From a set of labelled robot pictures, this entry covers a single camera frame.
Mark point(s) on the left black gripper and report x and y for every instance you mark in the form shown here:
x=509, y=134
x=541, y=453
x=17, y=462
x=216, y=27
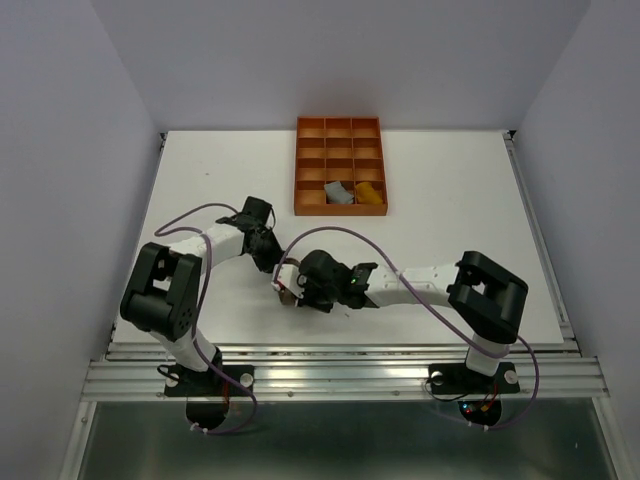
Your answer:
x=266, y=265

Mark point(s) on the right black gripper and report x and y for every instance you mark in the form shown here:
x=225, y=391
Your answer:
x=306, y=301

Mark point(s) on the grey striped sock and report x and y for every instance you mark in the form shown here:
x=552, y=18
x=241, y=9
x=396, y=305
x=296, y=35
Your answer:
x=337, y=194

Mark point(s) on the mustard yellow sock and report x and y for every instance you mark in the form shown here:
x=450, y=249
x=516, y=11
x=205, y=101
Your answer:
x=366, y=194

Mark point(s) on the taupe maroon-cuffed sock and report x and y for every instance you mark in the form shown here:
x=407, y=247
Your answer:
x=287, y=298

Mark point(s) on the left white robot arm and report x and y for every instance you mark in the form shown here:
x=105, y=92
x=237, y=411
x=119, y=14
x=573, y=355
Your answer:
x=166, y=287

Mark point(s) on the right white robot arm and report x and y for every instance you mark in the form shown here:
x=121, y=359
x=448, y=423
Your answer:
x=489, y=298

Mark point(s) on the orange compartment tray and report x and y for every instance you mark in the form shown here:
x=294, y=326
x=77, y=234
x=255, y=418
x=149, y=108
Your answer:
x=345, y=149

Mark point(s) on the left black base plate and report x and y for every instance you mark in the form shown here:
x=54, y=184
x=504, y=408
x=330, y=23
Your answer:
x=183, y=383

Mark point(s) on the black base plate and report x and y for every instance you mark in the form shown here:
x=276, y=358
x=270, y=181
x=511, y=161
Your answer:
x=456, y=379
x=183, y=383

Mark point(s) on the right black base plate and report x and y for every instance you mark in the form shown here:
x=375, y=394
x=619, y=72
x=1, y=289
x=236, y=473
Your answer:
x=456, y=379

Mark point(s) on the aluminium rail frame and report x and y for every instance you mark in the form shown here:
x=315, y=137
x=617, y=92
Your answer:
x=359, y=411

